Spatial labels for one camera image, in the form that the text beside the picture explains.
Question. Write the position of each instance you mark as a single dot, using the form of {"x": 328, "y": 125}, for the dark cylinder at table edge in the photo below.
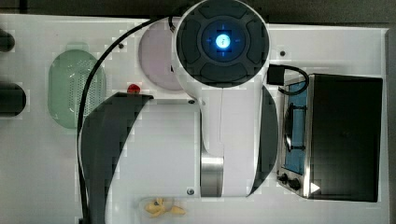
{"x": 7, "y": 41}

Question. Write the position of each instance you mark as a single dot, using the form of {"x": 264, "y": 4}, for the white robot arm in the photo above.
{"x": 221, "y": 51}

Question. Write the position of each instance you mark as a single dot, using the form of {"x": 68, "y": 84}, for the peeled toy banana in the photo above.
{"x": 157, "y": 208}

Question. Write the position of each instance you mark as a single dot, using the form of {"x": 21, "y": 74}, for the black toaster oven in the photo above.
{"x": 342, "y": 139}

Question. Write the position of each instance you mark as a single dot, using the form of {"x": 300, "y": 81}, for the blue oven door with handle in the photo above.
{"x": 294, "y": 132}

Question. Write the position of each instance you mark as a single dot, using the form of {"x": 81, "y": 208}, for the red toy strawberry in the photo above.
{"x": 133, "y": 88}

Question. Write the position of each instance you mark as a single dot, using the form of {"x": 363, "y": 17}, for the lilac round plate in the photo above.
{"x": 155, "y": 56}

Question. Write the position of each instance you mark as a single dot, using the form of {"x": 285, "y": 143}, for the black pot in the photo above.
{"x": 12, "y": 99}

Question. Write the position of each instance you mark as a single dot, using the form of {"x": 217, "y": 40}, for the green perforated colander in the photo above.
{"x": 67, "y": 78}

